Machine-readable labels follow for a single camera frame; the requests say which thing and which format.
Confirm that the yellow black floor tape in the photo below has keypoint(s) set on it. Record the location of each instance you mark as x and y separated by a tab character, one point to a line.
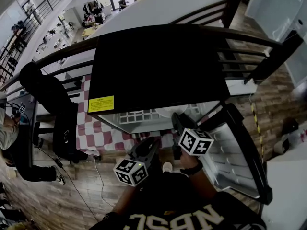
257	128

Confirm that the red white checkered tablecloth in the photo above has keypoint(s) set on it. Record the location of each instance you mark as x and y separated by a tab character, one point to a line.
103	138

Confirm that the person's right forearm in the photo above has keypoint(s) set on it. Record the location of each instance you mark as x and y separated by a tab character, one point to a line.
204	186

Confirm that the clothes rack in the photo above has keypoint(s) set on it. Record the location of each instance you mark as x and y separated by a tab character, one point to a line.
92	8

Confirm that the person's left forearm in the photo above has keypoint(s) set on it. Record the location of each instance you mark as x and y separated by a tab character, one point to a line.
127	200

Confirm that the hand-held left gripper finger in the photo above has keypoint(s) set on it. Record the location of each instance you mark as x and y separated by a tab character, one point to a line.
141	145
154	152

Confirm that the person's left white shoe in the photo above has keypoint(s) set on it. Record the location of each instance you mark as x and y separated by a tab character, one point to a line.
167	167

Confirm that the dark wooden stair railing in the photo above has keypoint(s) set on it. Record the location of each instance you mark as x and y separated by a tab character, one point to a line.
233	6

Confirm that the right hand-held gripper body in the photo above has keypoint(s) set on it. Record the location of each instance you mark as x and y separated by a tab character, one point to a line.
195	141

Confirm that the black backpack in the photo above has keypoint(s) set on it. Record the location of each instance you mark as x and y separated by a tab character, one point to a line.
67	138

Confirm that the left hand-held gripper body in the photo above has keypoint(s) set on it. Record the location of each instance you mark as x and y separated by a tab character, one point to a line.
130	171

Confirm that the black wristband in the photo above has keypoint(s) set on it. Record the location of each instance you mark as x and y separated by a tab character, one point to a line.
194	168

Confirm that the white round plate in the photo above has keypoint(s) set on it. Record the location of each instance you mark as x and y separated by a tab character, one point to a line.
168	110

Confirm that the black bag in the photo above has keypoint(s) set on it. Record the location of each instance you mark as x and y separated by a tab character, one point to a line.
290	126

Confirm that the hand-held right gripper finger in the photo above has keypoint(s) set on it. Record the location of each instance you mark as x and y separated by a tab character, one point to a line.
178	126

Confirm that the black power adapter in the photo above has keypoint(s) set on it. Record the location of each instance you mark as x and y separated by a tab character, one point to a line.
58	163

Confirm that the black mini fridge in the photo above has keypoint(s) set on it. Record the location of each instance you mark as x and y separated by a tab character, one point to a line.
156	68

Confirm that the white table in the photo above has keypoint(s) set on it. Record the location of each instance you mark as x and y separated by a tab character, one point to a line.
287	195

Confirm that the person's right hand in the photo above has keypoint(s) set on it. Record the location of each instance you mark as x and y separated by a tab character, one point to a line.
189	160

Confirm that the black shirt cream lettering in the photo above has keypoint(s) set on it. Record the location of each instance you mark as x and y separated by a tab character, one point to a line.
172	212

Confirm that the yellow table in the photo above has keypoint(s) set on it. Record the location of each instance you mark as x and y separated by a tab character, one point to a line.
88	32

